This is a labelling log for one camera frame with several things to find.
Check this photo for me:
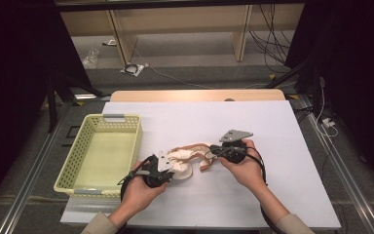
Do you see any cream baby bodysuit brown trim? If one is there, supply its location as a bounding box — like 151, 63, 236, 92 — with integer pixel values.
167, 141, 222, 180

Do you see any bundle of black cables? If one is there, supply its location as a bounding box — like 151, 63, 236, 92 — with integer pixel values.
247, 3, 293, 74

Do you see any black metal stand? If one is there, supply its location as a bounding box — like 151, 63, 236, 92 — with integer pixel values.
265, 57, 326, 115
45, 71, 111, 134

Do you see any packet with coiled black cable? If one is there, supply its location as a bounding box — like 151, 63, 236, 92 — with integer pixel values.
120, 61, 145, 77

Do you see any person's right hand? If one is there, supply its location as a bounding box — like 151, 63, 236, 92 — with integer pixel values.
218, 138, 268, 194

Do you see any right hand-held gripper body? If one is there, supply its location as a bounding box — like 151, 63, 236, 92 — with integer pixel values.
219, 130, 254, 165

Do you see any aluminium floor rail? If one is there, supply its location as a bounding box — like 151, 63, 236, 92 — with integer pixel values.
300, 96, 374, 234
0, 103, 66, 234

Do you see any white power adapter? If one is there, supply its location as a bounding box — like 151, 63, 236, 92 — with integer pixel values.
320, 117, 336, 129

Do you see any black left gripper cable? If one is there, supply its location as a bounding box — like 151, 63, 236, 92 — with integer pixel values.
116, 155, 154, 203

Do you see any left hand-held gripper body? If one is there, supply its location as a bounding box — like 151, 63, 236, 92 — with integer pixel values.
135, 150, 176, 189

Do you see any white adapter cable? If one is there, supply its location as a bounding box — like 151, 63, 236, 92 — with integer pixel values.
315, 77, 339, 137

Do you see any black curtain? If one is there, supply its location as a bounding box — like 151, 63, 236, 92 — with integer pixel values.
0, 0, 94, 218
285, 0, 374, 191

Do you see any pale green perforated plastic basket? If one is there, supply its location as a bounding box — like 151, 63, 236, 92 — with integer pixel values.
53, 113, 143, 199

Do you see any light wooden desk frame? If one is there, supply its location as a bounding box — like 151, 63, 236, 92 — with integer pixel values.
59, 3, 306, 66

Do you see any person's left hand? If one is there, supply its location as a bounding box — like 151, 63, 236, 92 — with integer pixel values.
120, 160, 169, 215

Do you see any clear plastic bag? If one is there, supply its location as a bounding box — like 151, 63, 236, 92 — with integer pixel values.
81, 48, 100, 69

